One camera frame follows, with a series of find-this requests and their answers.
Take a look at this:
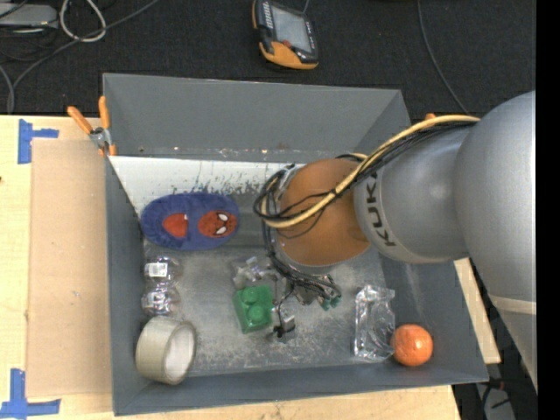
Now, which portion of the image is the pale tape roll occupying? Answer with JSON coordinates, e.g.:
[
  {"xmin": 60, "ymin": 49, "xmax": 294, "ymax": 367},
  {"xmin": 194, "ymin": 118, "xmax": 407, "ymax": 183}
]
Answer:
[{"xmin": 134, "ymin": 316, "xmax": 198, "ymax": 386}]

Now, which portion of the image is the green toy brick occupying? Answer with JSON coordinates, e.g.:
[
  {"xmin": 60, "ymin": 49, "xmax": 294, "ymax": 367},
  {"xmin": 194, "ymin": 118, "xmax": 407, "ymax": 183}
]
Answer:
[{"xmin": 231, "ymin": 283, "xmax": 277, "ymax": 335}]

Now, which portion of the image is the clear plastic box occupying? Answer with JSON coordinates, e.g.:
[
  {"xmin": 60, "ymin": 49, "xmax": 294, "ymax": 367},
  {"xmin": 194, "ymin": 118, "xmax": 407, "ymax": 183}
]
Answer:
[{"xmin": 353, "ymin": 283, "xmax": 397, "ymax": 364}]

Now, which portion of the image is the grey metal bin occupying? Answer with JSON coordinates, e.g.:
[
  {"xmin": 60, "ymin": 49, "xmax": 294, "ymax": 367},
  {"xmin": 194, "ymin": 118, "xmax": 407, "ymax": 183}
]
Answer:
[{"xmin": 101, "ymin": 72, "xmax": 490, "ymax": 417}]

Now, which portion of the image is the brown cardboard board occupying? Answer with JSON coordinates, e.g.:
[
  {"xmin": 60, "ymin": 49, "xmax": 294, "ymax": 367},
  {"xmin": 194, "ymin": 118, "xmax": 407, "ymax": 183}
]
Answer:
[{"xmin": 24, "ymin": 137, "xmax": 115, "ymax": 400}]

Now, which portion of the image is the blue slipper with red face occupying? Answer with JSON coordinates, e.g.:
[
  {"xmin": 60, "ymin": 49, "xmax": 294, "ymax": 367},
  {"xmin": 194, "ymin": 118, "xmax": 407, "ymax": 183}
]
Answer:
[{"xmin": 139, "ymin": 192, "xmax": 241, "ymax": 252}]

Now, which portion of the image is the clear plastic bottle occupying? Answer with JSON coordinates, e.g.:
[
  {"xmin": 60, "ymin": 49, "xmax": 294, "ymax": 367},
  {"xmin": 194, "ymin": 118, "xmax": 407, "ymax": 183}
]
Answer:
[{"xmin": 140, "ymin": 255, "xmax": 184, "ymax": 318}]

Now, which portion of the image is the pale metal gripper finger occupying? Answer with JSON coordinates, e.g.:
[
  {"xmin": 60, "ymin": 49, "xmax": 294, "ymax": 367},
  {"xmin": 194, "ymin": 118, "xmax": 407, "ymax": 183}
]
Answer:
[
  {"xmin": 230, "ymin": 255, "xmax": 280, "ymax": 291},
  {"xmin": 267, "ymin": 303, "xmax": 298, "ymax": 345}
]

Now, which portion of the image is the orange fruit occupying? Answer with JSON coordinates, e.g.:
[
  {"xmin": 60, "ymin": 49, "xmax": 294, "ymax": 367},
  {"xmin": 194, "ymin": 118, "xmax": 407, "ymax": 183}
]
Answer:
[{"xmin": 389, "ymin": 323, "xmax": 435, "ymax": 368}]

